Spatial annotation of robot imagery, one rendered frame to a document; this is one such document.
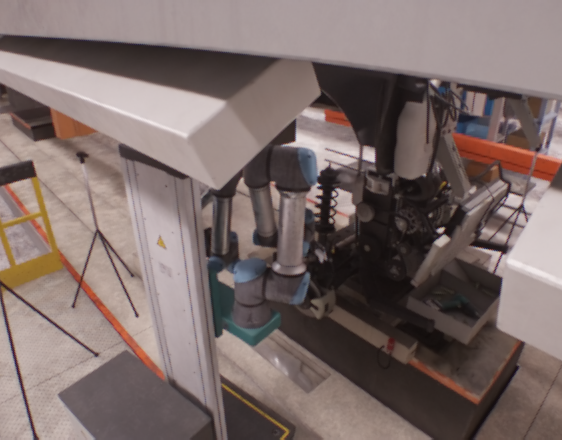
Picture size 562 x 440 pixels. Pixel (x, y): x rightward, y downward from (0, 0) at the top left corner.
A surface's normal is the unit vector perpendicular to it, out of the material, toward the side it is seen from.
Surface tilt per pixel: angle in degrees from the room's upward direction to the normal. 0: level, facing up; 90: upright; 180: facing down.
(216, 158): 90
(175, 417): 0
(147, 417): 0
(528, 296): 117
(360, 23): 90
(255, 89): 90
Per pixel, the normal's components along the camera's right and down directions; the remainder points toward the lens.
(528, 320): -0.65, 0.69
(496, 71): -0.72, 0.33
